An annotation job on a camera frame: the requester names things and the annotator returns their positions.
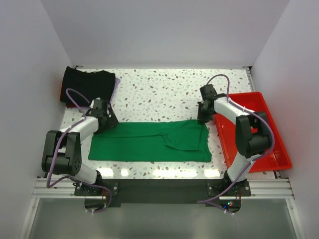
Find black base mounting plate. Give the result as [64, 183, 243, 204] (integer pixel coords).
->
[73, 179, 252, 212]

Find black folded t shirt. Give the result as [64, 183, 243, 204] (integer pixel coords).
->
[62, 67, 116, 107]

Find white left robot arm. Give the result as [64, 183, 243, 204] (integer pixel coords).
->
[41, 99, 119, 195]

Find aluminium frame rail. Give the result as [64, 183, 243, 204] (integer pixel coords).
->
[31, 66, 296, 200]

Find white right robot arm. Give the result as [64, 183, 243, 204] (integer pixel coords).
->
[197, 84, 274, 196]

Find red plastic bin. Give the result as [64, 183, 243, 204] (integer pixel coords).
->
[213, 91, 293, 173]

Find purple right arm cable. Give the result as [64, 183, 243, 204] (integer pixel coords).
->
[196, 74, 276, 207]

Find dark red folded t shirt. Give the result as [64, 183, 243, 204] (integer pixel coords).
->
[60, 86, 76, 108]

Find green t shirt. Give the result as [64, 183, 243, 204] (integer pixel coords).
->
[88, 119, 212, 162]

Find lilac folded t shirt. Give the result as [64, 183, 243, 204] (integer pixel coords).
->
[109, 77, 121, 102]

